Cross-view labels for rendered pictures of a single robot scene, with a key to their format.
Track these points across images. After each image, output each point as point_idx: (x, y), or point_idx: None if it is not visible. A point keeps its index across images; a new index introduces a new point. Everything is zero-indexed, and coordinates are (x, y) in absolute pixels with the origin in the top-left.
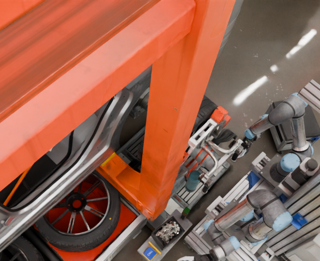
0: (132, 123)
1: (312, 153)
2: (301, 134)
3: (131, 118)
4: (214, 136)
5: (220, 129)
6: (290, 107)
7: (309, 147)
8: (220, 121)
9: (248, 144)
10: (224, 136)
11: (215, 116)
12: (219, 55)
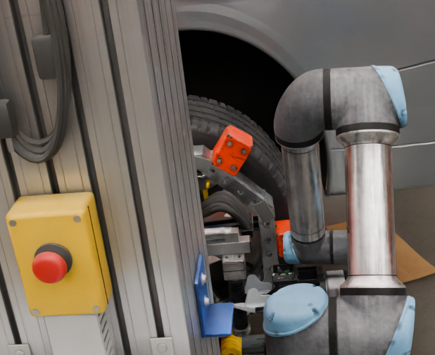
0: (252, 331)
1: (402, 336)
2: (362, 215)
3: (260, 325)
4: (260, 279)
5: (262, 241)
6: (318, 72)
7: (398, 304)
8: (219, 159)
9: (279, 278)
10: (207, 200)
11: (217, 145)
12: None
